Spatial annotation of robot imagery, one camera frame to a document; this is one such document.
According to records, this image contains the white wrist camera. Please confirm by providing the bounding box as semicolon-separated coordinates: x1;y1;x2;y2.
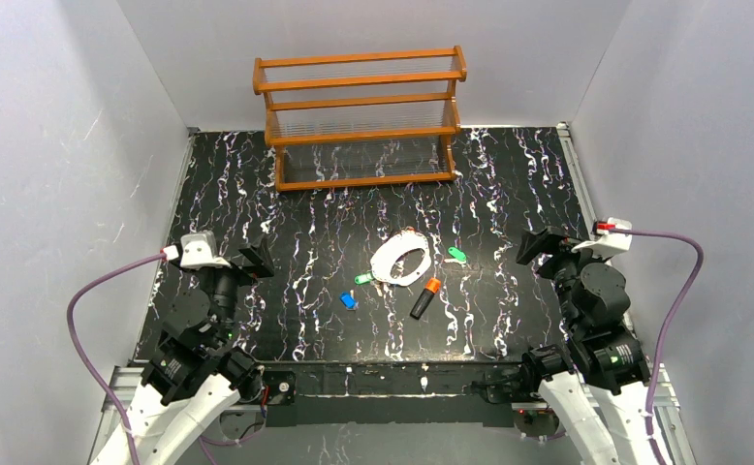
572;217;632;261
161;231;231;270

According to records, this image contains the blue key tag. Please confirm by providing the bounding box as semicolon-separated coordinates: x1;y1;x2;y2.
339;293;358;310

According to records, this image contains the green key tag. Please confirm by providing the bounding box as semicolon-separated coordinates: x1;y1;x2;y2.
447;247;467;263
354;272;374;285

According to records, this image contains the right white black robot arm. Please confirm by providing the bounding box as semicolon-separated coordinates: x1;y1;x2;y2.
517;218;667;464

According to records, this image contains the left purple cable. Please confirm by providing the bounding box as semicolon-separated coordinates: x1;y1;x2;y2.
66;251;263;465

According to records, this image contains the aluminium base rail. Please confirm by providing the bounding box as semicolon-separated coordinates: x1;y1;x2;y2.
94;350;693;464

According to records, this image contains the orange capped black marker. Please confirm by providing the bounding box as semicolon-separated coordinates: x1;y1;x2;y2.
409;277;441;320

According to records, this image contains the orange wooden shelf rack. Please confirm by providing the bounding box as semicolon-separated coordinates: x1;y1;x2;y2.
252;46;468;192

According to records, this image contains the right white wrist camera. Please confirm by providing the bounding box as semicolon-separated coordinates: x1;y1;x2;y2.
572;217;632;261

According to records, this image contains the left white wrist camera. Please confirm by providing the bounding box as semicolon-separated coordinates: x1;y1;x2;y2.
161;231;231;270

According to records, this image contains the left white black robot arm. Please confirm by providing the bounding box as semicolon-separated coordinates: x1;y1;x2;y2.
91;232;274;464

